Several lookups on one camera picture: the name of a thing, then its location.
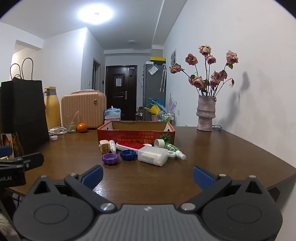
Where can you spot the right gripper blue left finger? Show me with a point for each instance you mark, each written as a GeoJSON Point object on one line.
{"type": "Point", "coordinates": [82, 186]}

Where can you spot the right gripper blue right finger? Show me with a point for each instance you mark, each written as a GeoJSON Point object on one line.
{"type": "Point", "coordinates": [212, 186]}

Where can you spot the purple plastic cap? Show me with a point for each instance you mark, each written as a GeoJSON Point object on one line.
{"type": "Point", "coordinates": [110, 158]}

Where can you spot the white yellow square container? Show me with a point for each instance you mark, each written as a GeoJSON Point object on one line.
{"type": "Point", "coordinates": [104, 146]}

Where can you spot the small white spray bottle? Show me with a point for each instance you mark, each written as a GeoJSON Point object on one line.
{"type": "Point", "coordinates": [113, 147]}

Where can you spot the green spray bottle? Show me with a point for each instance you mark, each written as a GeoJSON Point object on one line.
{"type": "Point", "coordinates": [173, 148]}

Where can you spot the blue plastic cap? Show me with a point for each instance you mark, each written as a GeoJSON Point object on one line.
{"type": "Point", "coordinates": [128, 155]}

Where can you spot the red lint brush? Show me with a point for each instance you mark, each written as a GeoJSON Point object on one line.
{"type": "Point", "coordinates": [127, 145]}

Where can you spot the white rectangular plastic container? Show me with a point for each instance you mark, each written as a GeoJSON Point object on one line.
{"type": "Point", "coordinates": [153, 155]}

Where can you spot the white tape roll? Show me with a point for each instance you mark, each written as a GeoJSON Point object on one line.
{"type": "Point", "coordinates": [159, 143]}

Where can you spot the small white cap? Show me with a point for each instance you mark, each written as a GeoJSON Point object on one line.
{"type": "Point", "coordinates": [54, 138]}

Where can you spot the orange fruit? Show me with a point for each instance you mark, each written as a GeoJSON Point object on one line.
{"type": "Point", "coordinates": [82, 128]}

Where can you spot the black paper bag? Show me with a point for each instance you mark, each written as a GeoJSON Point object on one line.
{"type": "Point", "coordinates": [23, 111]}

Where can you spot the clear glass cup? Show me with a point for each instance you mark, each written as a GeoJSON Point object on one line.
{"type": "Point", "coordinates": [71, 122]}

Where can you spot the blue tissue pack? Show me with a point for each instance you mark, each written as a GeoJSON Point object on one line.
{"type": "Point", "coordinates": [112, 114]}

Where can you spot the pink textured vase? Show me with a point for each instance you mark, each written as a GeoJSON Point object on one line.
{"type": "Point", "coordinates": [206, 112]}

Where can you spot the yellow thermos jug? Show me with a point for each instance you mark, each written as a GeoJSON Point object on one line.
{"type": "Point", "coordinates": [52, 107]}

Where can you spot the pink ribbed suitcase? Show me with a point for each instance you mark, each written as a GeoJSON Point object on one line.
{"type": "Point", "coordinates": [84, 106]}

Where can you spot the red cardboard box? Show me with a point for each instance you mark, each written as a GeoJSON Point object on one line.
{"type": "Point", "coordinates": [143, 132]}

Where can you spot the yellow watering can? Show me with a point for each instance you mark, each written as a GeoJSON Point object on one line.
{"type": "Point", "coordinates": [154, 110]}

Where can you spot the dried pink roses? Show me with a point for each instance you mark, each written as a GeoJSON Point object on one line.
{"type": "Point", "coordinates": [212, 83]}

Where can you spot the dark entrance door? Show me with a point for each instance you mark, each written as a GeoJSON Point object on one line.
{"type": "Point", "coordinates": [121, 90]}

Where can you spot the grey refrigerator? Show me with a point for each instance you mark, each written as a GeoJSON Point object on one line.
{"type": "Point", "coordinates": [153, 84]}

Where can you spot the yellow box on fridge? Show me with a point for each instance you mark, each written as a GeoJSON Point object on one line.
{"type": "Point", "coordinates": [153, 58]}

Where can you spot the round ceiling light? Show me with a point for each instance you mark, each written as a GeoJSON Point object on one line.
{"type": "Point", "coordinates": [95, 14]}

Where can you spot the white charger with cable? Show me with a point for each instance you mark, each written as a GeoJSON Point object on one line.
{"type": "Point", "coordinates": [56, 131]}

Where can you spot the wall picture frame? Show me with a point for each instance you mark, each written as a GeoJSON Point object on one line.
{"type": "Point", "coordinates": [173, 57]}

